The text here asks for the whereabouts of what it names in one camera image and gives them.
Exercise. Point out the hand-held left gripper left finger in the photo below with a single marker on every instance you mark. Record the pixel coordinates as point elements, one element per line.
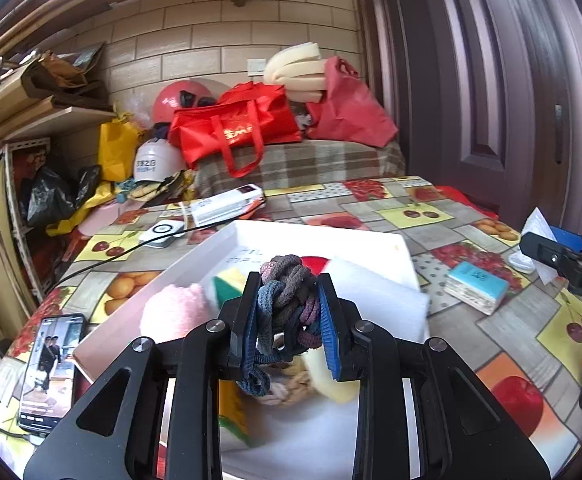
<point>243,330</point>

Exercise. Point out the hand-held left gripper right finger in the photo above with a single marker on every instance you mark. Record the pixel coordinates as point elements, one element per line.
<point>331,330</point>

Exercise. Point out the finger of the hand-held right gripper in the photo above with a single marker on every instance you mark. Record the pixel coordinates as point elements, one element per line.
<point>581,241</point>
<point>546,252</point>

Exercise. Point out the white tissue paper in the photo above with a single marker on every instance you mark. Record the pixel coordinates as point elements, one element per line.
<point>536,222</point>

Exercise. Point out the yellow green scouring sponge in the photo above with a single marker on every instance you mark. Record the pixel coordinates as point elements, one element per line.
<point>228,287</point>

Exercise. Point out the pale yellow sponge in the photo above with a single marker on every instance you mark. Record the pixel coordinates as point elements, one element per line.
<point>333,390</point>

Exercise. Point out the red plush apple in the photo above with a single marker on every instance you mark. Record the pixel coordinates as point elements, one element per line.
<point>316,264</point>

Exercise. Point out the white cardboard box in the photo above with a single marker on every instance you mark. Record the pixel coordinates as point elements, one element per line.
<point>321,240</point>

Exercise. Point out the pink fluffy plush ball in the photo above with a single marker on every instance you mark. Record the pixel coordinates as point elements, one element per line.
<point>171,310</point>

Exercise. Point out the blue tissue packet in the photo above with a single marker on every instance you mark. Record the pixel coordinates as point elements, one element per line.
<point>476,285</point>

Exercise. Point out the red cloth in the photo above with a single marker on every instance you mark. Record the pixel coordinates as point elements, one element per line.
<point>466,199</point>

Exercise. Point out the white power bank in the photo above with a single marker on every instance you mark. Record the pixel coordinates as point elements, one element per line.
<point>226,205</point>

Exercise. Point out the fruit print tablecloth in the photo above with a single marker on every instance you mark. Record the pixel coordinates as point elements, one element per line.
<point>371,210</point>

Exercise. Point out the black yellow cloth bundle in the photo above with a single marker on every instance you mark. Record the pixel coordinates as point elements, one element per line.
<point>171,185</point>

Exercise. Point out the plaid blanket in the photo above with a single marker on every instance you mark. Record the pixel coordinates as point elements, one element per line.
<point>321,160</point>

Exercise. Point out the dark purple door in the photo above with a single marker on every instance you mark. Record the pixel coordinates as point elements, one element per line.
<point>471,85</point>

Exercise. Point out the white helmet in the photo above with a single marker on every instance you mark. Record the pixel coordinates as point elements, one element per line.
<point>156,160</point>

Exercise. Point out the black smartphone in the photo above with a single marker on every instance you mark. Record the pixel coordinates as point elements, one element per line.
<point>51,370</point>

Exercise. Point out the yellow plastic bag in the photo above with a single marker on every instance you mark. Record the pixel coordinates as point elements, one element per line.
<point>86,210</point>

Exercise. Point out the bright red tote bag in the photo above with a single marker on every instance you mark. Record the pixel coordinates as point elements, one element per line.
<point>231,130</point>

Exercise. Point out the yellow paper bag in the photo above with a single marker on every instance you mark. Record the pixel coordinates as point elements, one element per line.
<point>118,147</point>

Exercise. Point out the dark red plastic bag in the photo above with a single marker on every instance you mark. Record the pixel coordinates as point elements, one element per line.
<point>351,105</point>

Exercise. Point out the black plastic bag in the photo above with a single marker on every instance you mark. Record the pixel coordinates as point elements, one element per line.
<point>53,197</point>

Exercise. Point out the red helmet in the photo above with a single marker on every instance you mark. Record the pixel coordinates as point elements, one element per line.
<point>168,102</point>

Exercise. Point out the cream foam roll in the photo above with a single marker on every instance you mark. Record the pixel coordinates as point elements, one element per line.
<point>293,72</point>

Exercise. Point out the wooden shelf boards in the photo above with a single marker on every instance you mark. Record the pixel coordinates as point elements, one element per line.
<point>46,120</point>

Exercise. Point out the brown paper bags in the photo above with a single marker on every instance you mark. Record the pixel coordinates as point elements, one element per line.
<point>56,75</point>

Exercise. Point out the white wall switch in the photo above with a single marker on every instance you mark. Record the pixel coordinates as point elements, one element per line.
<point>257,67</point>

